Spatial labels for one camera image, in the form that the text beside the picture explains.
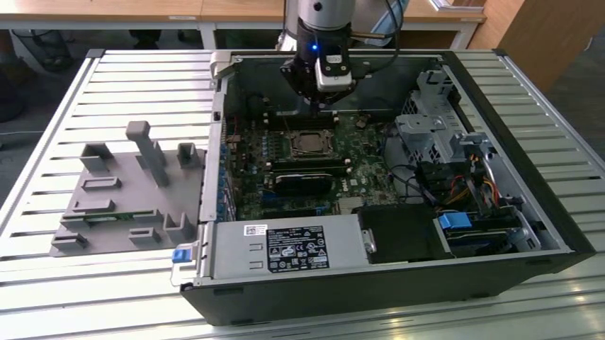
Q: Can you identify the green motherboard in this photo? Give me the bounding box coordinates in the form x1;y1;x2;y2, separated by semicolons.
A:
220;112;403;221

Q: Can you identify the silver drive cage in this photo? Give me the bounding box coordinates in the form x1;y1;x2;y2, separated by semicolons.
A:
393;69;476;166

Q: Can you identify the black graphics card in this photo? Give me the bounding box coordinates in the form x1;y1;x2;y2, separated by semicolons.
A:
272;172;335;198

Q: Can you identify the silver chipset heatsink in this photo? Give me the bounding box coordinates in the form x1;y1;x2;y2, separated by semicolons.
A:
337;196;364;215

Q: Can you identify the silver power supply unit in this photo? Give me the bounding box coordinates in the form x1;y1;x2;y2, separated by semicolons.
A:
206;214;369;281

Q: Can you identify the wooden cabinet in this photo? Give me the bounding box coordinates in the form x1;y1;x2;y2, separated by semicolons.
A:
467;0;605;94

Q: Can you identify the grey parts rack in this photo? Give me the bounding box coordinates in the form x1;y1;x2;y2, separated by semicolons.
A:
49;120;208;258

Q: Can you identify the hard disk in blue carrier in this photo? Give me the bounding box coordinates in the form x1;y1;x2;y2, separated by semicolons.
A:
436;211;520;258

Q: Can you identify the green RAM stick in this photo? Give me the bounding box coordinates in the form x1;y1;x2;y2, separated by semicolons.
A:
82;211;156;223

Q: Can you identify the black PC case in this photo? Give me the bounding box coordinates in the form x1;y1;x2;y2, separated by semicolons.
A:
178;48;596;327

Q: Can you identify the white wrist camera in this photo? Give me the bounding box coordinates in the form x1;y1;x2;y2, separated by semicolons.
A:
313;53;356;93

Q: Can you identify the black cable brass connector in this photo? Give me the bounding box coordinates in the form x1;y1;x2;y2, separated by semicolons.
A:
351;0;407;79

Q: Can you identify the coloured power wire bundle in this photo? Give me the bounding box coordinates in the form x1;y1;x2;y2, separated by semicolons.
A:
443;173;502;210

